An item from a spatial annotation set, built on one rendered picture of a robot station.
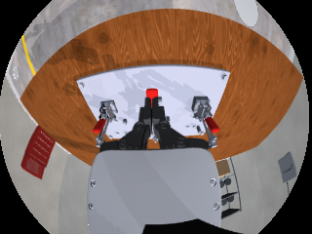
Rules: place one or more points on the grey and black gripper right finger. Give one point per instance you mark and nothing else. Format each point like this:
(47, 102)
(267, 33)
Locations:
(167, 136)

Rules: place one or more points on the black toggle clamp with red handle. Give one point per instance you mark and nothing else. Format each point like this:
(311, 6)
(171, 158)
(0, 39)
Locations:
(106, 113)

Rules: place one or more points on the grey toggle clamp with red handle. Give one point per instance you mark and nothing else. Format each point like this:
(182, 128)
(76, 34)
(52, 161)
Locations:
(203, 116)

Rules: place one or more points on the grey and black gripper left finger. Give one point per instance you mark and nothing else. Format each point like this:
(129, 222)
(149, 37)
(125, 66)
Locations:
(138, 137)

